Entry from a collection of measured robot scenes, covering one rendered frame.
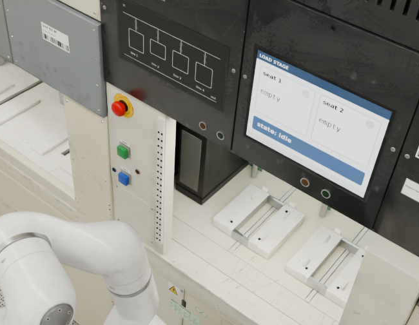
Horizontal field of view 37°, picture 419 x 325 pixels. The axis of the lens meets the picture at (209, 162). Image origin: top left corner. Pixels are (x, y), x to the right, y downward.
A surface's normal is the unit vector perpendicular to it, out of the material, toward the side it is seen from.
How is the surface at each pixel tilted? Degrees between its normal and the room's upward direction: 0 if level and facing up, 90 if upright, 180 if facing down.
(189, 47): 90
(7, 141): 0
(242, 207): 0
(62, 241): 74
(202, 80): 90
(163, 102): 90
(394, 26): 90
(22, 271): 17
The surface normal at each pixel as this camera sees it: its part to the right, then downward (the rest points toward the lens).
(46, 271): 0.35, -0.78
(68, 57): -0.62, 0.50
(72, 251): -0.33, 0.45
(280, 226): 0.07, -0.74
